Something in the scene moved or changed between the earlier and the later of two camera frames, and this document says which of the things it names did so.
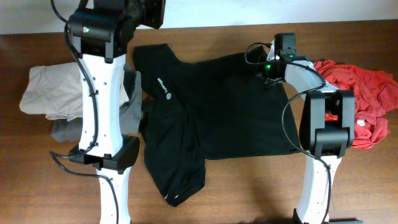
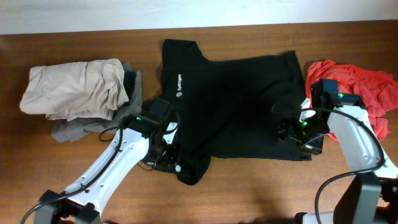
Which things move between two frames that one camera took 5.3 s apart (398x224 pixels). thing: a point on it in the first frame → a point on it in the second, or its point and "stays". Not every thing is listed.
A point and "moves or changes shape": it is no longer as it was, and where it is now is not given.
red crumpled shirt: x=375 y=94 stays
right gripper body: x=268 y=74 → x=305 y=136
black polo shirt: x=191 y=111 moves or changes shape
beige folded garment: x=56 y=91 stays
